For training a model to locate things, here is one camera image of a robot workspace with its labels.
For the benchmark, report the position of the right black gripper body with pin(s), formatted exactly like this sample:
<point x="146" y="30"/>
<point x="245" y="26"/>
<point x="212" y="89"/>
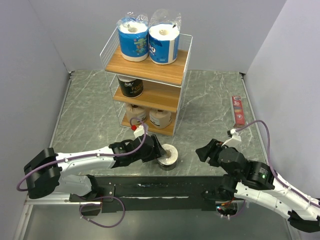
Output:
<point x="218" y="163"/>

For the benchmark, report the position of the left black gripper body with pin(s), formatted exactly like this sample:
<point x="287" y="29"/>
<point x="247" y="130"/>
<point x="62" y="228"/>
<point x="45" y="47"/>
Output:
<point x="149" y="155"/>

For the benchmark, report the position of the black paper towel roll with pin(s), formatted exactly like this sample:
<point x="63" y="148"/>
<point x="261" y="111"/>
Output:
<point x="169" y="160"/>
<point x="130" y="87"/>

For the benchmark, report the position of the brown paper roll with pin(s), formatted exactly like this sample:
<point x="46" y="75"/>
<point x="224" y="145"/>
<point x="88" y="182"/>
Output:
<point x="160" y="118"/>
<point x="135" y="111"/>

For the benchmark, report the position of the brown paper roll front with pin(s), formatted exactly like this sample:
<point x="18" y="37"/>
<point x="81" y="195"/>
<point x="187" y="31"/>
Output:
<point x="135" y="111"/>

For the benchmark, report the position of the blue paper towel roll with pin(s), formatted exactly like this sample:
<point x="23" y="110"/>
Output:
<point x="133" y="31"/>
<point x="164" y="35"/>

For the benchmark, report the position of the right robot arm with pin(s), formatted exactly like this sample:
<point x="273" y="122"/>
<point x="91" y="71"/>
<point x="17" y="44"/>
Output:
<point x="254" y="182"/>

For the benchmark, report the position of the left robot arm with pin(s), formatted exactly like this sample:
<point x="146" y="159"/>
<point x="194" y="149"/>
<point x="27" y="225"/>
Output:
<point x="50" y="172"/>

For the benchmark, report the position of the red toothpaste box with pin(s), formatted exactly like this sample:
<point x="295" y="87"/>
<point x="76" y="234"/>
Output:
<point x="237" y="111"/>

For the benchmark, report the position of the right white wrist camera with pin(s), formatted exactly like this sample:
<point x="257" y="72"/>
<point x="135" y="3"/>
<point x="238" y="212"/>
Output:
<point x="234" y="139"/>

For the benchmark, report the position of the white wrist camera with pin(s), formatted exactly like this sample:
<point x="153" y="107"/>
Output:
<point x="234" y="139"/>
<point x="139" y="130"/>

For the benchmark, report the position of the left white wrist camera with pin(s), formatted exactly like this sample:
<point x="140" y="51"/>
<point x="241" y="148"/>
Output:
<point x="139" y="130"/>

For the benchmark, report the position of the white wire wooden shelf rack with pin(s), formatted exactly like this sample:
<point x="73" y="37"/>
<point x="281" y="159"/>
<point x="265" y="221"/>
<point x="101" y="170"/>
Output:
<point x="163" y="85"/>

